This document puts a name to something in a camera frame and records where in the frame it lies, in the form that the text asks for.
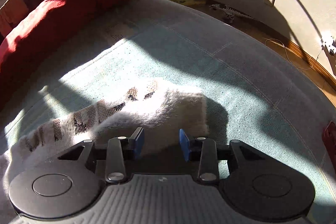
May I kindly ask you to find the cream fluffy knit sweater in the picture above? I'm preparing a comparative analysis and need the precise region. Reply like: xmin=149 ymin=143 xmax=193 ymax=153
xmin=1 ymin=79 xmax=209 ymax=223

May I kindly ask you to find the wooden chair with orange clothes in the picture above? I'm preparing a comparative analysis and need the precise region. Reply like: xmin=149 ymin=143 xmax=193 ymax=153
xmin=0 ymin=0 xmax=42 ymax=39

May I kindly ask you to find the teal plaid bed sheet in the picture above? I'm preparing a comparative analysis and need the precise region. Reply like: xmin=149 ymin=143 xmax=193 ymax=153
xmin=1 ymin=0 xmax=335 ymax=223

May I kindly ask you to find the red duvet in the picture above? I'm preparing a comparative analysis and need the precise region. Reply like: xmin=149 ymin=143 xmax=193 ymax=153
xmin=1 ymin=0 xmax=128 ymax=107

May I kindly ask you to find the thin white cable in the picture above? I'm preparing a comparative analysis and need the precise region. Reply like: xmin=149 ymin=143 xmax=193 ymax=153
xmin=264 ymin=37 xmax=323 ymax=71

